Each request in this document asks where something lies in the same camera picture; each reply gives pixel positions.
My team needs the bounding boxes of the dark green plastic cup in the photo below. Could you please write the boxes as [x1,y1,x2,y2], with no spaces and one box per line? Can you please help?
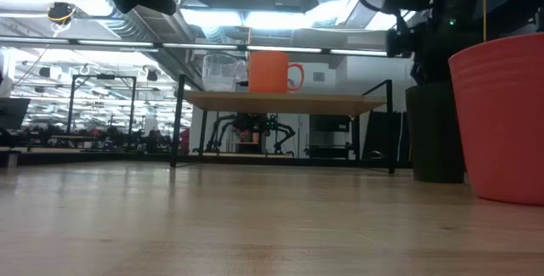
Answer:
[405,83,466,184]

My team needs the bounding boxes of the orange plastic mug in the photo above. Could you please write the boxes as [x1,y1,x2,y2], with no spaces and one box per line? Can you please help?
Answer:
[247,50,306,94]

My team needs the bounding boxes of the black monitor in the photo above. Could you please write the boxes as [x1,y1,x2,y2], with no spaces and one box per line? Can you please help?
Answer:
[0,97,31,131]

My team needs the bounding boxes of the black background robot arms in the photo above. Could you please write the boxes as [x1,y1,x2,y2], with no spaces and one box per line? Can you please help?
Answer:
[206,113,298,155]

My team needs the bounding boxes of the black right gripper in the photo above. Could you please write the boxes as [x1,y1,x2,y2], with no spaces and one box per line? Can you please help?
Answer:
[410,19,484,87]

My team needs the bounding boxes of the black yellow ceiling cable reel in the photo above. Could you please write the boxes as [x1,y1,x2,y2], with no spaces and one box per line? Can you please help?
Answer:
[46,1,78,26]

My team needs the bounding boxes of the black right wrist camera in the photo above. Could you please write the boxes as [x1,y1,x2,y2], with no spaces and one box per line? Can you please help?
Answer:
[385,28,417,59]

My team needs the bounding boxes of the red ribbed plastic cup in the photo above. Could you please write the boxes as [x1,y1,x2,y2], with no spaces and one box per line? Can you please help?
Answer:
[448,32,544,207]

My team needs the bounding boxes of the black metal frame stand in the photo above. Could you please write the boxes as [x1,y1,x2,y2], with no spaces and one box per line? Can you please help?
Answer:
[65,73,138,137]

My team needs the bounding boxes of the wooden shelf with black frame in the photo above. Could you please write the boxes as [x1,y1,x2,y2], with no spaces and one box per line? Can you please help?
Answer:
[169,74,397,175]

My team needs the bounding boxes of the dark cabinet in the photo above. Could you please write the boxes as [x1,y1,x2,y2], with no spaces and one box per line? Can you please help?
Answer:
[309,114,357,160]

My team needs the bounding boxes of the long ceiling light strip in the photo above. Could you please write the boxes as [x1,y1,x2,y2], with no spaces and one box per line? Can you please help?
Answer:
[0,36,390,59]

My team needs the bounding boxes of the black panel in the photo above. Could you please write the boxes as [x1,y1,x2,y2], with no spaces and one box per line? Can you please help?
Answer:
[363,111,410,163]

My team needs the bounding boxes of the clear glass cup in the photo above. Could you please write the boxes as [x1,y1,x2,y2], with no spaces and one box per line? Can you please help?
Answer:
[201,53,250,93]

